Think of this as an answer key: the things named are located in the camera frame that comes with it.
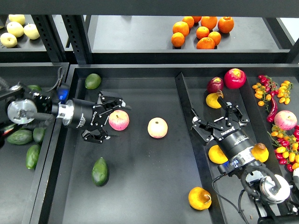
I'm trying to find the black tray divider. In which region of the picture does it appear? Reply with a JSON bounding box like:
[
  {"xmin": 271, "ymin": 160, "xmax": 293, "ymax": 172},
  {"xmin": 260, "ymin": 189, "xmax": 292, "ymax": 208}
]
[{"xmin": 175, "ymin": 72, "xmax": 227, "ymax": 224}]

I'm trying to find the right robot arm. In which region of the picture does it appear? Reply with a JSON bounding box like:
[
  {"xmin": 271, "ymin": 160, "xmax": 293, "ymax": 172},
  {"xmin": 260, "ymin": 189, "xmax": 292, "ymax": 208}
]
[{"xmin": 191, "ymin": 98, "xmax": 299, "ymax": 224}]

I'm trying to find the black tray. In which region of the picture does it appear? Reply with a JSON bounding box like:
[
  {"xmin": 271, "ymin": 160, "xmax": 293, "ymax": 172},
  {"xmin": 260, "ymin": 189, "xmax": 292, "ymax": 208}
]
[
  {"xmin": 0, "ymin": 63, "xmax": 69, "ymax": 224},
  {"xmin": 28, "ymin": 63, "xmax": 299, "ymax": 224}
]

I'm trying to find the black left tray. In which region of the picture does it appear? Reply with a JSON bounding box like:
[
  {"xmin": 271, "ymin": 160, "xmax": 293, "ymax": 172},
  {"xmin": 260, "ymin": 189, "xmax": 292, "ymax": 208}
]
[{"xmin": 0, "ymin": 63, "xmax": 69, "ymax": 224}]

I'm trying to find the light green round avocado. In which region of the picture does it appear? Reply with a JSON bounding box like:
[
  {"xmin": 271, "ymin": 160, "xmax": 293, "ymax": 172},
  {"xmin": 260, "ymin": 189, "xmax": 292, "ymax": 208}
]
[{"xmin": 85, "ymin": 73, "xmax": 101, "ymax": 90}]

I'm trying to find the pale yellow apple right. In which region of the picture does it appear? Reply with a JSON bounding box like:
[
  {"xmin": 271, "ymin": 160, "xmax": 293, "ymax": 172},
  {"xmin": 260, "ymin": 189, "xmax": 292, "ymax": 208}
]
[{"xmin": 24, "ymin": 23, "xmax": 40, "ymax": 40}]

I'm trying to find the lower cherry tomato bunch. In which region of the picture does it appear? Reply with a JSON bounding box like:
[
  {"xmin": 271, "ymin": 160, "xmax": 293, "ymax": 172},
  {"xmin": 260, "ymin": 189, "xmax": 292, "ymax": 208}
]
[{"xmin": 268, "ymin": 125, "xmax": 299, "ymax": 173}]

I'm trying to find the pink apple right side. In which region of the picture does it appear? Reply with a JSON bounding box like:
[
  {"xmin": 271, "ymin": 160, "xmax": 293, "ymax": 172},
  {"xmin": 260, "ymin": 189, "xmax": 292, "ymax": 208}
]
[{"xmin": 274, "ymin": 110, "xmax": 297, "ymax": 131}]

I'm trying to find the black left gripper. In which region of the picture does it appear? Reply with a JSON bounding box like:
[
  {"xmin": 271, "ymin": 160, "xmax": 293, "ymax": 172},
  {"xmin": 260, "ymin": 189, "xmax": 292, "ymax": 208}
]
[{"xmin": 63, "ymin": 91, "xmax": 131, "ymax": 142}]

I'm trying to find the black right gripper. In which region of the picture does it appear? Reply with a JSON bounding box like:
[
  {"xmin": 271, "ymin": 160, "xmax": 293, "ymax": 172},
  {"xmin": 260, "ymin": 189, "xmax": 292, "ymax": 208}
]
[{"xmin": 191, "ymin": 97, "xmax": 254, "ymax": 159}]

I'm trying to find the red chili pepper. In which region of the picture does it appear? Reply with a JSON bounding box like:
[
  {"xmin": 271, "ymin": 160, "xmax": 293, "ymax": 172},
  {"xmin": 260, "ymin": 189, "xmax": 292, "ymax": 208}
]
[{"xmin": 266, "ymin": 98, "xmax": 278, "ymax": 123}]

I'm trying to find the orange top centre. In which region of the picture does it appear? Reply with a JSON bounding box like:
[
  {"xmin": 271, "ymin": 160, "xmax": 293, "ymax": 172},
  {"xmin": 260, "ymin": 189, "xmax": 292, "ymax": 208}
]
[{"xmin": 201, "ymin": 16, "xmax": 218, "ymax": 30}]

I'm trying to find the black upper shelf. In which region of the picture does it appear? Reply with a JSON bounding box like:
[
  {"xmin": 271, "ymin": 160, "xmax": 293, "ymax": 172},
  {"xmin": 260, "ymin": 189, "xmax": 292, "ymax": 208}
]
[{"xmin": 0, "ymin": 15, "xmax": 299, "ymax": 64}]

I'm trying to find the black centre tray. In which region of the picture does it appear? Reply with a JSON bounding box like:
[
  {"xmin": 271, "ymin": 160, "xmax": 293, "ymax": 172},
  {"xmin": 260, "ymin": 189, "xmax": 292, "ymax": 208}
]
[{"xmin": 28, "ymin": 63, "xmax": 299, "ymax": 224}]

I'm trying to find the orange left upper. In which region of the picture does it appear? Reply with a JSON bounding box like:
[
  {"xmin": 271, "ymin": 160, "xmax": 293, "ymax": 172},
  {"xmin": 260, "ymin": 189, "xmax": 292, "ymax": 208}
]
[{"xmin": 172, "ymin": 21, "xmax": 189, "ymax": 37}]

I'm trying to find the yellow pear brown top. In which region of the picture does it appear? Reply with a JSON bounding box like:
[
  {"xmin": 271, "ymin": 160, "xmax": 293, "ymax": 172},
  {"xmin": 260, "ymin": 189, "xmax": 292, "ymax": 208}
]
[{"xmin": 251, "ymin": 143, "xmax": 269, "ymax": 163}]

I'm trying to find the dark avocado upright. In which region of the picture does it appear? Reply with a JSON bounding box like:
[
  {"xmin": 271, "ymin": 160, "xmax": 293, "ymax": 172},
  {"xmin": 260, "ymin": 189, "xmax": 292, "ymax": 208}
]
[{"xmin": 33, "ymin": 127, "xmax": 46, "ymax": 143}]

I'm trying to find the pale pink apple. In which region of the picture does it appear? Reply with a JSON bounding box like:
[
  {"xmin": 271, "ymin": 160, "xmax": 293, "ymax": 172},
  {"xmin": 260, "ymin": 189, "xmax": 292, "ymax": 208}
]
[{"xmin": 148, "ymin": 117, "xmax": 168, "ymax": 139}]

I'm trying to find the orange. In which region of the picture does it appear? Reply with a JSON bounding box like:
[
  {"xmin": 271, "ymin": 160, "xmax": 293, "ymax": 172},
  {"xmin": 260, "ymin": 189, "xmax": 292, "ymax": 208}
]
[
  {"xmin": 201, "ymin": 16, "xmax": 218, "ymax": 30},
  {"xmin": 208, "ymin": 31, "xmax": 221, "ymax": 46},
  {"xmin": 196, "ymin": 26, "xmax": 210, "ymax": 40},
  {"xmin": 171, "ymin": 32, "xmax": 185, "ymax": 48},
  {"xmin": 172, "ymin": 21, "xmax": 189, "ymax": 37},
  {"xmin": 218, "ymin": 16, "xmax": 234, "ymax": 34},
  {"xmin": 196, "ymin": 37, "xmax": 215, "ymax": 49}
]

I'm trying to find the green avocado lower left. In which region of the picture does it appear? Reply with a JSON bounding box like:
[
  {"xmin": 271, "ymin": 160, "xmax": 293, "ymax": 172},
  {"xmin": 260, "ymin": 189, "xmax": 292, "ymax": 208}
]
[{"xmin": 25, "ymin": 144, "xmax": 41, "ymax": 169}]

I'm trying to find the pink red apple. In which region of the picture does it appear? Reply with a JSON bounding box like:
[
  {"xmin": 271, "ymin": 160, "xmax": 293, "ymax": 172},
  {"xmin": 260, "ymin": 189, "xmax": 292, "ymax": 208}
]
[{"xmin": 108, "ymin": 110, "xmax": 129, "ymax": 131}]

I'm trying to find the orange top right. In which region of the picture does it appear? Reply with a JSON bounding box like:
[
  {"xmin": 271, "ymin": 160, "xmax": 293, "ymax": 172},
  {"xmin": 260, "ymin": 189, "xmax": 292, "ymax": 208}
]
[{"xmin": 218, "ymin": 16, "xmax": 234, "ymax": 34}]

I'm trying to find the green avocado upper left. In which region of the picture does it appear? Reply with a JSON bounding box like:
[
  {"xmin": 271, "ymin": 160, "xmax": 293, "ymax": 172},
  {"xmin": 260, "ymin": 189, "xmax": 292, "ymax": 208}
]
[{"xmin": 27, "ymin": 84, "xmax": 42, "ymax": 91}]

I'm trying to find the orange far left bottom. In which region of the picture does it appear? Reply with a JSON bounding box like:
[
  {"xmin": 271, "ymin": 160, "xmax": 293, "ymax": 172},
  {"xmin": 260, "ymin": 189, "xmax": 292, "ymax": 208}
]
[{"xmin": 171, "ymin": 32, "xmax": 185, "ymax": 48}]

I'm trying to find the cherry tomato bunch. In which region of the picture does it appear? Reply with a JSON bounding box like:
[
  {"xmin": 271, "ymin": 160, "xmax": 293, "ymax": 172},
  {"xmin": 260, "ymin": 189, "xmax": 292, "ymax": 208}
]
[
  {"xmin": 252, "ymin": 75, "xmax": 293, "ymax": 112},
  {"xmin": 268, "ymin": 125, "xmax": 299, "ymax": 173}
]

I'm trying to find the orange front centre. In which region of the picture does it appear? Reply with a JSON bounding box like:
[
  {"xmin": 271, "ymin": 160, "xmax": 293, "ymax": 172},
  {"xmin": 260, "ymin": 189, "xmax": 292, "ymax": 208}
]
[{"xmin": 196, "ymin": 37, "xmax": 215, "ymax": 49}]

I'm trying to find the bright red apple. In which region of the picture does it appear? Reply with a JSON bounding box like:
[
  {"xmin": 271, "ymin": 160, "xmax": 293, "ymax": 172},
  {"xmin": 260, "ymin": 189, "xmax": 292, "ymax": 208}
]
[{"xmin": 224, "ymin": 68, "xmax": 247, "ymax": 89}]

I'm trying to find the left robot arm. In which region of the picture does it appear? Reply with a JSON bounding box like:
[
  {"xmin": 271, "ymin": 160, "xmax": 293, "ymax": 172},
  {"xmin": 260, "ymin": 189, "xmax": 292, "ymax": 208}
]
[{"xmin": 0, "ymin": 67, "xmax": 131, "ymax": 146}]

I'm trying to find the yellow pear under gripper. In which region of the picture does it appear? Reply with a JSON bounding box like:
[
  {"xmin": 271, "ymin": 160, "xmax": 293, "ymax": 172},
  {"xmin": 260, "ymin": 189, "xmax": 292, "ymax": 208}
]
[{"xmin": 208, "ymin": 145, "xmax": 228, "ymax": 164}]

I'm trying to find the black perforated shelf post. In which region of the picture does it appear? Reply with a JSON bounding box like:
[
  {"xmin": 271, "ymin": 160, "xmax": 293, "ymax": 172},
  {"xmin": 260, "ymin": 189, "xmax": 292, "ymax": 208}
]
[{"xmin": 62, "ymin": 14, "xmax": 93, "ymax": 64}]

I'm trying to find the dark avocado left middle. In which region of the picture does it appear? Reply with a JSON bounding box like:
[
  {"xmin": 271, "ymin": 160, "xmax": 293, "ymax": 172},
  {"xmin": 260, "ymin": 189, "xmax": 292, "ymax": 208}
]
[{"xmin": 7, "ymin": 129, "xmax": 33, "ymax": 145}]

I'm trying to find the pale yellow apple front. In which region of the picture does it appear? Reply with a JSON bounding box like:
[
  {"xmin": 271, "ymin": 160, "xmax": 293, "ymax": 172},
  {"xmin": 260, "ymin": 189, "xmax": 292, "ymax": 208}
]
[{"xmin": 0, "ymin": 33, "xmax": 17, "ymax": 48}]

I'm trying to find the orange top left partly hidden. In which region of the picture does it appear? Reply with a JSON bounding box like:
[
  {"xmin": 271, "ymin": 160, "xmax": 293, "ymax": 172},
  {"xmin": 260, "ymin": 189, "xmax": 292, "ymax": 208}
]
[{"xmin": 182, "ymin": 16, "xmax": 194, "ymax": 29}]

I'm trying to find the orange right of middle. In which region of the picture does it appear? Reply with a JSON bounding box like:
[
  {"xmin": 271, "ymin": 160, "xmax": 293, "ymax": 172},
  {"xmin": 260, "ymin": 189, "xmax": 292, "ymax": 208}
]
[{"xmin": 208, "ymin": 31, "xmax": 221, "ymax": 46}]

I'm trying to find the dark red apple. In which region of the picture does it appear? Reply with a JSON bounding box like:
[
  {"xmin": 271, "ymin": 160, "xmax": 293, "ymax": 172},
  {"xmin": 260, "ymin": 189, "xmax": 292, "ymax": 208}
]
[{"xmin": 206, "ymin": 77, "xmax": 224, "ymax": 93}]

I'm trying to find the dark green avocado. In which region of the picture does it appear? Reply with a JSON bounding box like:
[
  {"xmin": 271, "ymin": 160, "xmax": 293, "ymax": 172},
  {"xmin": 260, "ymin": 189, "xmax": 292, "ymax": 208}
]
[{"xmin": 92, "ymin": 157, "xmax": 108, "ymax": 186}]

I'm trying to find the upper cherry tomato bunch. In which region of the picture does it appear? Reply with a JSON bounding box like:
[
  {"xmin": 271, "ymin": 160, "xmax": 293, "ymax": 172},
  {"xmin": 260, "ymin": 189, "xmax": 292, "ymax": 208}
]
[{"xmin": 252, "ymin": 75, "xmax": 293, "ymax": 112}]

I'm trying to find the dark avocado left top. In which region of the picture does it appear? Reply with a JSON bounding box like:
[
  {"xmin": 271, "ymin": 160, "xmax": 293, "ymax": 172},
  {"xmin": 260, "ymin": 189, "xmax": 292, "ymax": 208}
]
[{"xmin": 1, "ymin": 124, "xmax": 18, "ymax": 135}]

